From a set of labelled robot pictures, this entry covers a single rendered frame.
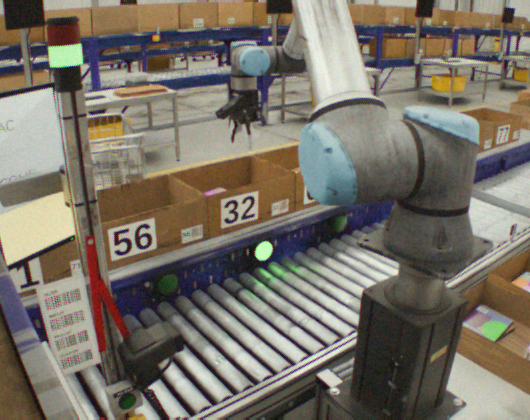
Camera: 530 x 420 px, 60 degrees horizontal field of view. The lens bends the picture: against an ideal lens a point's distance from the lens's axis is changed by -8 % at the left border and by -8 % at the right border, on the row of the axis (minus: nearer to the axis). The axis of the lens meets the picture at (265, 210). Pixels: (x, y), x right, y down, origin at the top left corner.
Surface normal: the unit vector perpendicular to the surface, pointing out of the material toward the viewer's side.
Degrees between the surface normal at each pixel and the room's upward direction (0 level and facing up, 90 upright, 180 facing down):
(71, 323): 90
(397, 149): 57
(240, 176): 89
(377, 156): 68
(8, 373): 0
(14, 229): 86
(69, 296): 90
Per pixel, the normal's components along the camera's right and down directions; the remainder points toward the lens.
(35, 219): 0.84, 0.15
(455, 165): 0.26, 0.35
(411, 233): -0.65, -0.07
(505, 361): -0.80, 0.26
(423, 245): -0.34, 0.00
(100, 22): 0.59, 0.32
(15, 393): 0.00, -0.92
